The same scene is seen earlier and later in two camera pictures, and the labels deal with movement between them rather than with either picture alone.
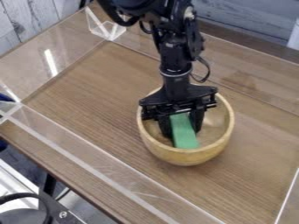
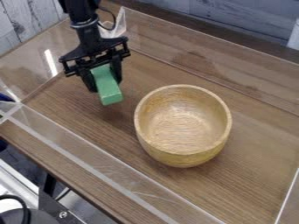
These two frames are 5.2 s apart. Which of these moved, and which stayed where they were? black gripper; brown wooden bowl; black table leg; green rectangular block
Moved: green rectangular block; black gripper
Stayed: black table leg; brown wooden bowl
